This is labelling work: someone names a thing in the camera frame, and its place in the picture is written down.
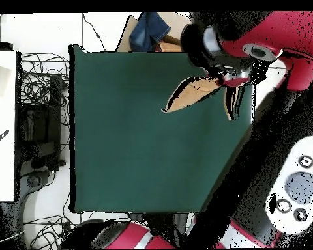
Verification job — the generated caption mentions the tan terry towel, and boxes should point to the tan terry towel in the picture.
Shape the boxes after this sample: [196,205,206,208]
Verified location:
[161,76,247,121]

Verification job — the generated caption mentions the brown cardboard box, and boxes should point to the brown cardboard box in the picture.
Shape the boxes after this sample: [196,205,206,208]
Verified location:
[115,11,192,53]

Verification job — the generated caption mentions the blue denim jeans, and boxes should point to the blue denim jeans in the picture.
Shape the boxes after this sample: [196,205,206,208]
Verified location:
[128,11,172,52]

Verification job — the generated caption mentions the dark green table cloth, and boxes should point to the dark green table cloth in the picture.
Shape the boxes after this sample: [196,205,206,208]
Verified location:
[68,44,254,214]

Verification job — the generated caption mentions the black power strip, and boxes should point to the black power strip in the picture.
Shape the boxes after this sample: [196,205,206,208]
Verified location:
[62,220,72,236]

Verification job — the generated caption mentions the black striped stick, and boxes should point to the black striped stick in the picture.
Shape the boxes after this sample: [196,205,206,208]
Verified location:
[0,129,10,150]

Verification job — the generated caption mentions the white side table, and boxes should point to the white side table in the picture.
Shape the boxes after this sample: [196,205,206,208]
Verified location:
[0,50,18,202]

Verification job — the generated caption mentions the thin black cable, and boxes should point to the thin black cable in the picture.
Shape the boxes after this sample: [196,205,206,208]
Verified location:
[82,12,107,52]

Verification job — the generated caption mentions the black metal frame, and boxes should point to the black metal frame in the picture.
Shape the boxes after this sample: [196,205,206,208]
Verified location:
[15,75,66,171]

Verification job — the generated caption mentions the black cable tangle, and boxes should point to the black cable tangle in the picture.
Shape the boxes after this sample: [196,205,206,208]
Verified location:
[23,211,74,250]
[19,51,70,126]

